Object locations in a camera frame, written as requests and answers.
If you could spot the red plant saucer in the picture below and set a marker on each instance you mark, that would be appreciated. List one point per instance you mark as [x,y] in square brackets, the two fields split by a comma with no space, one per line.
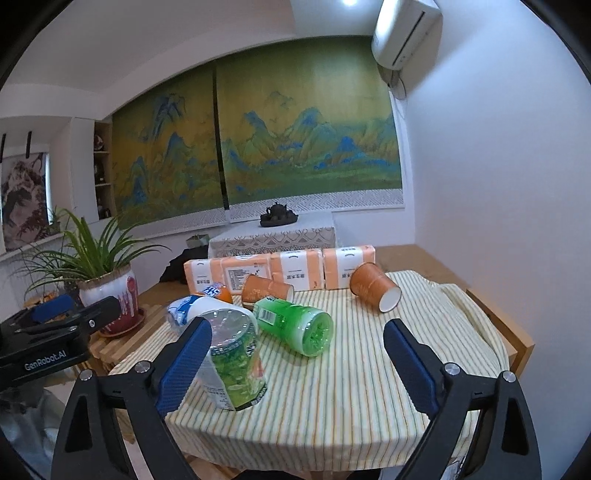
[136,323]

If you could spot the wide landscape wall painting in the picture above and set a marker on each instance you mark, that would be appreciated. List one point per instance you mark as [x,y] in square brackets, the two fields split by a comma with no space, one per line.
[304,129]

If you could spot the hanging tree scroll painting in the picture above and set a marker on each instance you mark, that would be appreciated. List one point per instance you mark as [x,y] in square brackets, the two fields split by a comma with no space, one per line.
[23,203]

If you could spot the dark teapot set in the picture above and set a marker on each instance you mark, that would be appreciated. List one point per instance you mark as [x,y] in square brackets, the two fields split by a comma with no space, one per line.
[277,214]

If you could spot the potted green plant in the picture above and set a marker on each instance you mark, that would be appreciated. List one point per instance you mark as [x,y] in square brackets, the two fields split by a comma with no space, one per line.
[108,288]

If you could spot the white lace-covered table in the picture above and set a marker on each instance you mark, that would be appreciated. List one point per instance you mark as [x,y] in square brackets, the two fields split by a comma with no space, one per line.
[277,240]

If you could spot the wooden wall shelf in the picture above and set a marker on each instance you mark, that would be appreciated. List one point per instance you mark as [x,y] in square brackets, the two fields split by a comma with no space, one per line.
[102,170]

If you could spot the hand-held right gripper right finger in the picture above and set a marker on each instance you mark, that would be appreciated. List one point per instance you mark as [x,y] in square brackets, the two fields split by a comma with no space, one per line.
[411,364]

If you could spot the orange paper cup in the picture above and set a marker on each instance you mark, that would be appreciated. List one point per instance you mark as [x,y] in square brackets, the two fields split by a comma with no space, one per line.
[265,290]
[371,284]

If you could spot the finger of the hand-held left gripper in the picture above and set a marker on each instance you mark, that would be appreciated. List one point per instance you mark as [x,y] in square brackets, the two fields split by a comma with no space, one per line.
[99,314]
[53,308]

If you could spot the green plastic bottle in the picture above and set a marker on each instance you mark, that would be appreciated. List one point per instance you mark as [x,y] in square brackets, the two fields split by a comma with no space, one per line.
[286,325]

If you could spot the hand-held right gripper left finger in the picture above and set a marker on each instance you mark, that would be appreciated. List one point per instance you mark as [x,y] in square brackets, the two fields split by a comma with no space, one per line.
[184,364]

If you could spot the striped yellow tablecloth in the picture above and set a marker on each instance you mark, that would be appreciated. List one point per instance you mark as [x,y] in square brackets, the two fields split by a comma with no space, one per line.
[351,369]

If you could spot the wooden slatted stand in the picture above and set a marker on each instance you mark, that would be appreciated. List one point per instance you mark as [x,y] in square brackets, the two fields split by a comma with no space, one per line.
[134,344]

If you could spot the small green box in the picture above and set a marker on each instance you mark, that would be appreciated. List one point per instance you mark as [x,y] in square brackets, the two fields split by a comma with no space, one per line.
[197,241]

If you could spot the white air conditioner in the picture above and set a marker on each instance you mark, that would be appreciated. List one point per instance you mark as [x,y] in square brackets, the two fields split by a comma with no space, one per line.
[404,32]

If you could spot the narrow landscape wall painting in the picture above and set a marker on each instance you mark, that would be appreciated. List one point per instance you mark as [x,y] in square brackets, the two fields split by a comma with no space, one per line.
[166,157]

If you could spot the white blue-label bottle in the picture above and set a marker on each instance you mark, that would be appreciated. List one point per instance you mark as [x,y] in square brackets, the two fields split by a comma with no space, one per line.
[187,311]

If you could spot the black bag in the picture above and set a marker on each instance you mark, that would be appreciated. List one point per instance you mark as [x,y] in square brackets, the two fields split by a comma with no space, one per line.
[178,270]

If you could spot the orange tissue pack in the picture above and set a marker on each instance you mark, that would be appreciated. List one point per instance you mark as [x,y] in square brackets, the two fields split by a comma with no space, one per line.
[344,265]
[244,270]
[295,267]
[203,274]

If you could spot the ceiling light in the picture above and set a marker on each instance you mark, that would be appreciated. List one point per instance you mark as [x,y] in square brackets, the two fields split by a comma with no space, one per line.
[348,2]

